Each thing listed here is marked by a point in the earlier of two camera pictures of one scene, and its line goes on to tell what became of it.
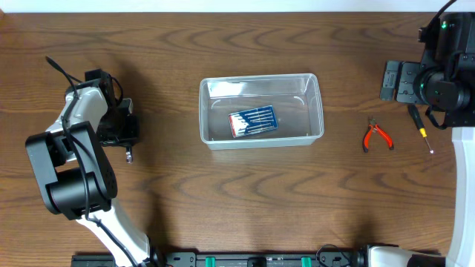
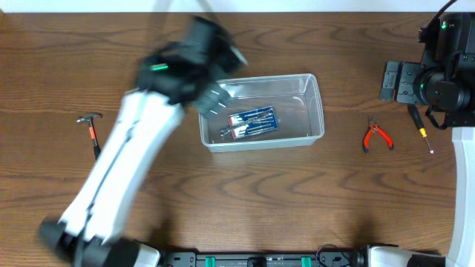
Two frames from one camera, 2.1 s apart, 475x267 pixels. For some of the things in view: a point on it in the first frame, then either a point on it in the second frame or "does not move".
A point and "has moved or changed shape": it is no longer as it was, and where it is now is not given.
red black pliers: (371, 128) does not move
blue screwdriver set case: (252, 122) does not move
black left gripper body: (121, 124) to (207, 98)
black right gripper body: (407, 87) does not move
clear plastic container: (260, 111) does not move
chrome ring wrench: (128, 157) has moved or changed shape
